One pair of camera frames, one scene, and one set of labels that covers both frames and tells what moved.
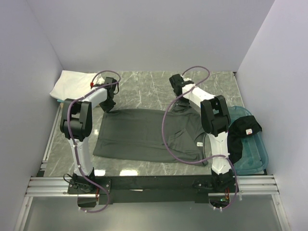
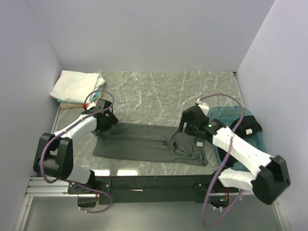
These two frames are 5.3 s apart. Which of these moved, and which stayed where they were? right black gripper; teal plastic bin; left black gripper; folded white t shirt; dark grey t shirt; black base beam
Moved: left black gripper; right black gripper; dark grey t shirt
Stayed: teal plastic bin; black base beam; folded white t shirt
